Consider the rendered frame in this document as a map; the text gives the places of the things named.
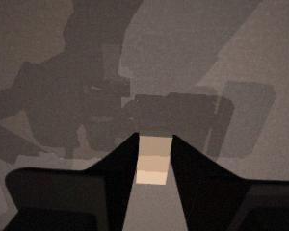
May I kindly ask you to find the beige domino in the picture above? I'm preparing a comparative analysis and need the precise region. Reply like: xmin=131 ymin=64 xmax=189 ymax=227
xmin=136 ymin=130 xmax=173 ymax=185

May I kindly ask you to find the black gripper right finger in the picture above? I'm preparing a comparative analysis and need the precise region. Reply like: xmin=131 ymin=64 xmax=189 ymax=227
xmin=171 ymin=135 xmax=289 ymax=231

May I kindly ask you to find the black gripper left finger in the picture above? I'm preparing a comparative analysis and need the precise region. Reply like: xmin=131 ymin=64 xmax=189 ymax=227
xmin=5 ymin=133 xmax=140 ymax=231

